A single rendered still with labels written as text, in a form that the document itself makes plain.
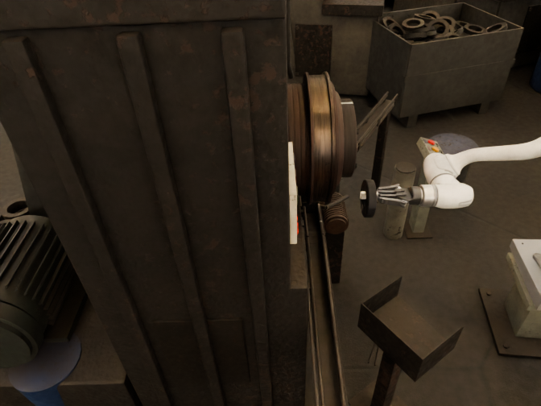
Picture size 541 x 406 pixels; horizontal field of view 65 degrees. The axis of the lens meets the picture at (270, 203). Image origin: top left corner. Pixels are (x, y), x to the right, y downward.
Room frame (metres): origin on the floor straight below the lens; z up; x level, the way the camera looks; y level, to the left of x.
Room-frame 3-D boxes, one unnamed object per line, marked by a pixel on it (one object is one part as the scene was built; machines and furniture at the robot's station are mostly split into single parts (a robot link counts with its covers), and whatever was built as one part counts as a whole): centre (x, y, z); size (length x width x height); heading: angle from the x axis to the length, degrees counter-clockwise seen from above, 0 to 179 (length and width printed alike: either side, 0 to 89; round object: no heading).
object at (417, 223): (1.98, -0.93, 0.31); 0.24 x 0.16 x 0.62; 178
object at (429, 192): (1.32, -0.63, 0.83); 0.09 x 0.06 x 0.09; 178
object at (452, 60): (3.74, -1.53, 0.39); 1.03 x 0.83 x 0.77; 103
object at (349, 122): (1.32, -0.28, 1.11); 0.28 x 0.06 x 0.28; 178
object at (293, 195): (0.99, -0.06, 1.15); 0.26 x 0.02 x 0.18; 178
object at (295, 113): (1.32, -0.10, 1.11); 0.47 x 0.10 x 0.47; 178
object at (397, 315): (0.84, -0.45, 0.36); 0.26 x 0.20 x 0.72; 33
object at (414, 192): (1.32, -0.56, 0.83); 0.09 x 0.08 x 0.07; 88
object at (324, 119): (1.32, -0.18, 1.11); 0.47 x 0.06 x 0.47; 178
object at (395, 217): (1.95, -0.77, 0.26); 0.12 x 0.12 x 0.52
